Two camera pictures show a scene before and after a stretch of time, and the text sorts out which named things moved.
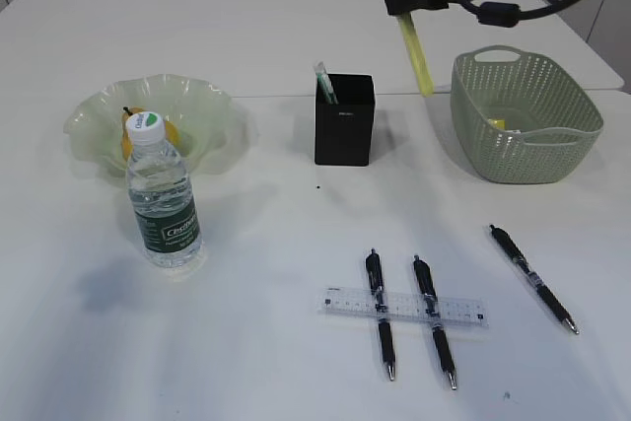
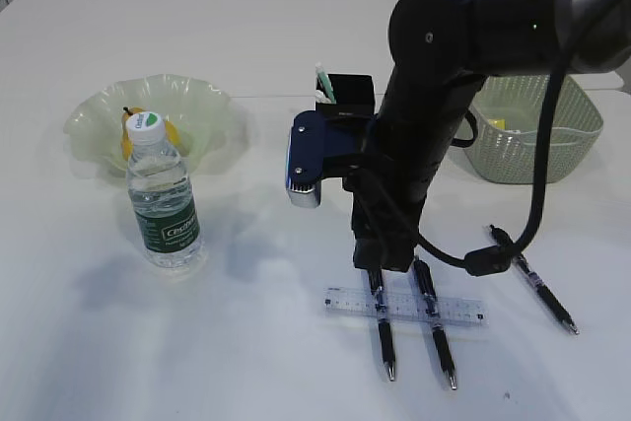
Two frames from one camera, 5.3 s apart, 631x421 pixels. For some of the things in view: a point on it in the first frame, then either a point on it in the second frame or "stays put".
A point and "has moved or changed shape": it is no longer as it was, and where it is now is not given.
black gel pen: [373, 264] stays put
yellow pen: [418, 53] has moved or changed shape
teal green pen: [325, 83] stays put
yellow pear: [172, 132] stays put
